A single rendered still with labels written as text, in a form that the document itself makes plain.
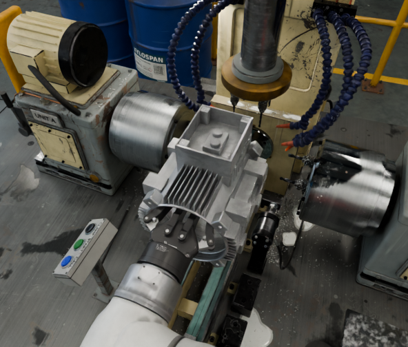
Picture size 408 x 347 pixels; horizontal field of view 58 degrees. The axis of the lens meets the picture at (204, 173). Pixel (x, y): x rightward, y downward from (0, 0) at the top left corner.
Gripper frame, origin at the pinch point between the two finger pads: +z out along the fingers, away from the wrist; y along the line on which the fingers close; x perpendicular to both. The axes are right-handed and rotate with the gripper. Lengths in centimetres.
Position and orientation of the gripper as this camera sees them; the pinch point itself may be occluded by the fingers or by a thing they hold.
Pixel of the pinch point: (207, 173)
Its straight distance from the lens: 66.5
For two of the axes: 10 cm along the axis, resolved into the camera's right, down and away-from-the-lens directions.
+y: -9.2, -2.9, 2.5
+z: 3.8, -7.7, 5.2
